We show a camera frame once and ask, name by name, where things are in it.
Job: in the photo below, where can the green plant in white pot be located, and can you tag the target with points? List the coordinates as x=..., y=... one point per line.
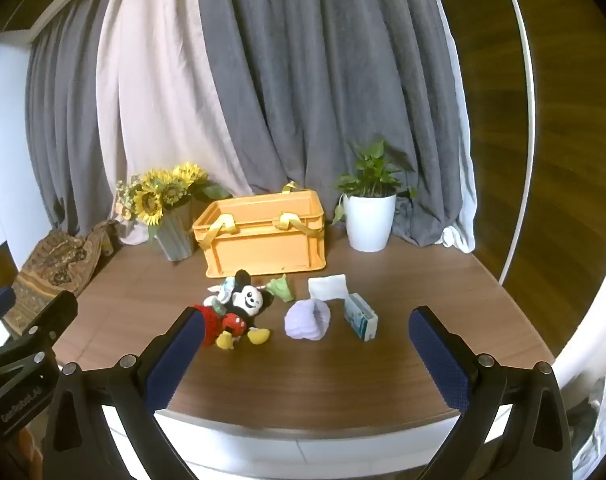
x=370, y=220

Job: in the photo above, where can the pastel rainbow plush toy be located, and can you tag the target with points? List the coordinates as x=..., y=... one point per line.
x=223, y=290

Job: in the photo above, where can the artificial sunflower bouquet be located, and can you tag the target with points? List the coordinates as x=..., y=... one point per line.
x=158, y=192

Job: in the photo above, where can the white crumpled cloth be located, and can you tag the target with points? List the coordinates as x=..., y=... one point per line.
x=600, y=425

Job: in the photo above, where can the white curved hoop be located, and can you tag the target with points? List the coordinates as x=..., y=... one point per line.
x=530, y=110

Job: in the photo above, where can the green rubber toy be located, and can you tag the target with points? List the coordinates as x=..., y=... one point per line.
x=282, y=289

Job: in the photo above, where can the black red mouse plush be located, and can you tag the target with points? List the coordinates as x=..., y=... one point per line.
x=245, y=302

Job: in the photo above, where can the grey ribbed vase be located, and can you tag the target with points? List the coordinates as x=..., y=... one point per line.
x=175, y=237

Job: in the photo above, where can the blue white tissue packet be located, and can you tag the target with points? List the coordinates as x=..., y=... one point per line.
x=360, y=320

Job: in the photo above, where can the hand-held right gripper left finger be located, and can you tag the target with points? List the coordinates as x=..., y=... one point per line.
x=175, y=360

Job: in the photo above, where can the white sheer curtain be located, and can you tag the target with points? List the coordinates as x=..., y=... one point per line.
x=460, y=160

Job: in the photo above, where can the brown patterned cloth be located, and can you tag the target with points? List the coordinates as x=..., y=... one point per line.
x=53, y=265

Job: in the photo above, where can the white folded cloth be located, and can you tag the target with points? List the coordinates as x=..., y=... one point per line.
x=328, y=287

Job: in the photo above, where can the pale pink curtain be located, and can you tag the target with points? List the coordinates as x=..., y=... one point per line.
x=158, y=100

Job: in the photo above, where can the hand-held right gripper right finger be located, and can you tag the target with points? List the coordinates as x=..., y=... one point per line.
x=439, y=360

